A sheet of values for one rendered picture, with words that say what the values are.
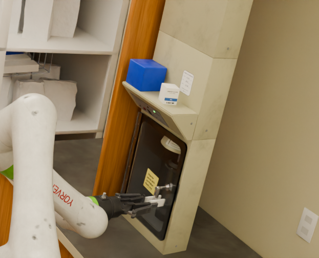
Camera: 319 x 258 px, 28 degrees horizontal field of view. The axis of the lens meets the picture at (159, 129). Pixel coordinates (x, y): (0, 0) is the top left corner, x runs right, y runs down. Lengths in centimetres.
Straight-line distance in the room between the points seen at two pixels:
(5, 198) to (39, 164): 134
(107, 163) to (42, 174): 97
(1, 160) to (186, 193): 79
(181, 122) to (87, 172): 87
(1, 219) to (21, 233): 148
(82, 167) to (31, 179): 138
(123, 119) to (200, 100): 43
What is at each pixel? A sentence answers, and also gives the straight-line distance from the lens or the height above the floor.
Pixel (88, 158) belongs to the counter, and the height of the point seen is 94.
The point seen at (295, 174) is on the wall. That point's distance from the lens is 248.
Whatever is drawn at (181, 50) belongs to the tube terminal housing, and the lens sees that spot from 227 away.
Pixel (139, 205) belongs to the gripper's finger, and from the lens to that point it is 227.
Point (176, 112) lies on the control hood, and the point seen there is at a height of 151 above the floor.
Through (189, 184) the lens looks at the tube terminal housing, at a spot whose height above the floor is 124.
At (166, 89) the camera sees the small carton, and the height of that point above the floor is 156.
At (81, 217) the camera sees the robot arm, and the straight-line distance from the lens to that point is 197.
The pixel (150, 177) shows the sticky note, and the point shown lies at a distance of 242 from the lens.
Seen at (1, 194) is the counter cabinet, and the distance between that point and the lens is 299.
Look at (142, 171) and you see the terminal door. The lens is 246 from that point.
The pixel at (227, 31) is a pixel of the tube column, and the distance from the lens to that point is 214.
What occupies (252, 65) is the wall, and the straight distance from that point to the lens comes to 261.
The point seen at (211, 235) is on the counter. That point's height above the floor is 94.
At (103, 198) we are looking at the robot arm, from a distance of 218.
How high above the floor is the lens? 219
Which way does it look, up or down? 20 degrees down
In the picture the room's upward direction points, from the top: 13 degrees clockwise
